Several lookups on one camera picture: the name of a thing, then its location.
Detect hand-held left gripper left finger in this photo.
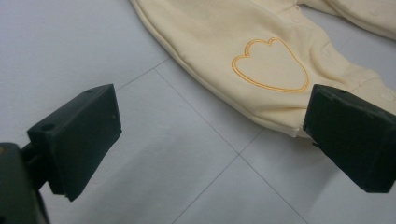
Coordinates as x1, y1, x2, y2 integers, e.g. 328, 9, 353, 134
27, 83, 123, 203

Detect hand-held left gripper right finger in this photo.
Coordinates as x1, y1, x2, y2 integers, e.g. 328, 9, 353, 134
303, 83, 396, 194

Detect cream baby pants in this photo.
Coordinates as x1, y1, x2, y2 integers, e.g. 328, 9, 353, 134
129, 0, 396, 139

